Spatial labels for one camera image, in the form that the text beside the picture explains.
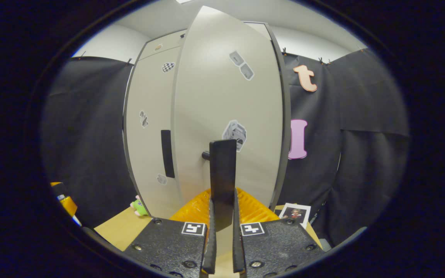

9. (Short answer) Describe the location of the shoe cabinet door cube sticker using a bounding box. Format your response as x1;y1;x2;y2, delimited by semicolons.
170;6;287;219

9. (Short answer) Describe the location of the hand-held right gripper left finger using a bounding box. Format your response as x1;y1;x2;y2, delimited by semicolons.
124;188;217;278

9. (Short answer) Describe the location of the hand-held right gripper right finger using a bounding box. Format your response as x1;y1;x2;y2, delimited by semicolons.
232;188;326;278

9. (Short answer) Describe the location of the black backdrop cloth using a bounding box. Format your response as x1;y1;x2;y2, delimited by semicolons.
40;48;410;247

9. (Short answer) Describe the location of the white photo book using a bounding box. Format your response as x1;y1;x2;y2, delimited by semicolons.
279;203;311;230

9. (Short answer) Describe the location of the shoe cabinet door checkered sticker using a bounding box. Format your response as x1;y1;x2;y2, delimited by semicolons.
125;46;182;219

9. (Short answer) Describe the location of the pink and green plush toy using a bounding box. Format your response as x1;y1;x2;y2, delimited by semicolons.
131;196;149;217

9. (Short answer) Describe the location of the beige double-door shoe cabinet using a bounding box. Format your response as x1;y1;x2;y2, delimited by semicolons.
122;21;292;220

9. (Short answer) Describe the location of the black door handle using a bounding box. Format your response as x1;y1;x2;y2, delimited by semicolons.
161;130;175;178
202;139;237;232

